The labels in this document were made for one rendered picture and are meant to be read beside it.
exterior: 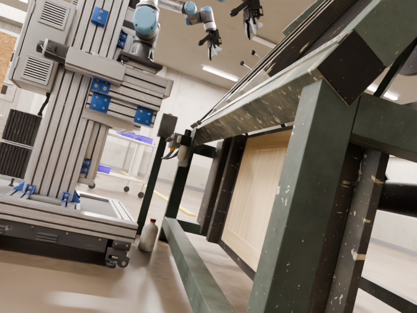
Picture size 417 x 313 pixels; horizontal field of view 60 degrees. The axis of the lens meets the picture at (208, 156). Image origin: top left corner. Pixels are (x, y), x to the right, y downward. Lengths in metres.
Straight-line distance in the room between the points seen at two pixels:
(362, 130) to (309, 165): 0.13
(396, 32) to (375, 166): 0.30
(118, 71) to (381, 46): 1.26
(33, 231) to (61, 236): 0.12
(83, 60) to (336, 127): 1.31
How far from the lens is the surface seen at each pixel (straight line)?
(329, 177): 0.76
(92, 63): 1.81
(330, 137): 0.76
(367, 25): 0.85
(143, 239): 2.37
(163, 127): 2.76
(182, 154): 2.15
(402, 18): 0.90
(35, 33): 2.12
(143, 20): 1.89
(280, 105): 1.00
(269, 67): 1.56
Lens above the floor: 0.54
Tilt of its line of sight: 3 degrees up
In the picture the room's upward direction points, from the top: 15 degrees clockwise
